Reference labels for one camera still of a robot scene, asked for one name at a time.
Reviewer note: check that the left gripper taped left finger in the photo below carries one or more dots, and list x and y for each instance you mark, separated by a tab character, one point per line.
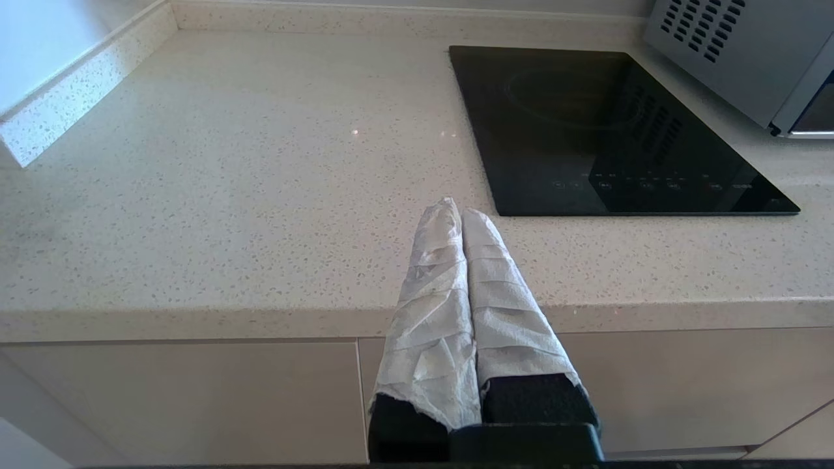
433	326

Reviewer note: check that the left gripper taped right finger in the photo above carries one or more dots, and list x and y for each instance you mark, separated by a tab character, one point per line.
515	332

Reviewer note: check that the silver black microwave oven body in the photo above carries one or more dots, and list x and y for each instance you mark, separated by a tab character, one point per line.
749	52

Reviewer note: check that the beige cabinet drawer front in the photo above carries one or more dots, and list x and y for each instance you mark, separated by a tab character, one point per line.
182	397
684	384

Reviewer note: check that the black glass induction cooktop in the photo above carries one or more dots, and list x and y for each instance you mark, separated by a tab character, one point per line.
586	130

